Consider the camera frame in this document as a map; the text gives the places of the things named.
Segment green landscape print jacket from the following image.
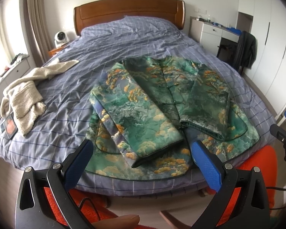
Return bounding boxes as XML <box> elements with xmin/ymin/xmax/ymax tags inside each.
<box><xmin>86</xmin><ymin>56</ymin><xmax>260</xmax><ymax>181</ymax></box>

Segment person's left hand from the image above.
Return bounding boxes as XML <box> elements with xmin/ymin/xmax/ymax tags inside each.
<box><xmin>92</xmin><ymin>214</ymin><xmax>140</xmax><ymax>229</ymax></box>

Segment orange knitted trousers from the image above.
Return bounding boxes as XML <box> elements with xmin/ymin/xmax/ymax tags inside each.
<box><xmin>44</xmin><ymin>145</ymin><xmax>277</xmax><ymax>226</ymax></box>

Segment white wardrobe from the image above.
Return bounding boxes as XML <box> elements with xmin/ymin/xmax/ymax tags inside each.
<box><xmin>237</xmin><ymin>0</ymin><xmax>286</xmax><ymax>119</ymax></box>

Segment dark jacket on chair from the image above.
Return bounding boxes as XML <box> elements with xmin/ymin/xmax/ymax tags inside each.
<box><xmin>232</xmin><ymin>31</ymin><xmax>257</xmax><ymax>75</ymax></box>

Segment cream knitted sweater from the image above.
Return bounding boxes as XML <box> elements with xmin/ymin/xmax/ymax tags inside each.
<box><xmin>0</xmin><ymin>58</ymin><xmax>79</xmax><ymax>136</ymax></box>

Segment white desk with drawers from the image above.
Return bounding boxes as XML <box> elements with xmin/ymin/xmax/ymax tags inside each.
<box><xmin>189</xmin><ymin>17</ymin><xmax>239</xmax><ymax>56</ymax></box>

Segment white window-side dresser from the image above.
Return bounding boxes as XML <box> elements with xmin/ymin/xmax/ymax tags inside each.
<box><xmin>0</xmin><ymin>57</ymin><xmax>31</xmax><ymax>104</ymax></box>

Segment small wooden nightstand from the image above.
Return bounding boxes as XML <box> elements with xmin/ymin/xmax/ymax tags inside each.
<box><xmin>48</xmin><ymin>44</ymin><xmax>67</xmax><ymax>57</ymax></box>

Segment white round fan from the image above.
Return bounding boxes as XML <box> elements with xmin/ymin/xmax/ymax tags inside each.
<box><xmin>54</xmin><ymin>31</ymin><xmax>68</xmax><ymax>48</ymax></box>

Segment beige curtain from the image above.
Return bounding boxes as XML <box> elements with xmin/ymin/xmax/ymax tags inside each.
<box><xmin>27</xmin><ymin>0</ymin><xmax>52</xmax><ymax>65</ymax></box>

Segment brown wooden headboard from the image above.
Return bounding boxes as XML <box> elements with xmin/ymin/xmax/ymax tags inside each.
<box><xmin>73</xmin><ymin>0</ymin><xmax>185</xmax><ymax>36</ymax></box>

